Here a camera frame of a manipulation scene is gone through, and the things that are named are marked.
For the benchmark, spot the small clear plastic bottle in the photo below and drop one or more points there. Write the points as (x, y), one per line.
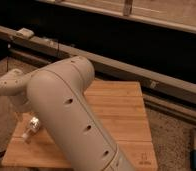
(31, 129)

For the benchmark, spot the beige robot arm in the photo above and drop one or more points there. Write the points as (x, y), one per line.
(56, 94)

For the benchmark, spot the long wooden beam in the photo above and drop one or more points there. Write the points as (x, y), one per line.
(165, 84)

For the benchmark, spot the wooden post bracket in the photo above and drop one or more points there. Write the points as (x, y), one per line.
(127, 7)

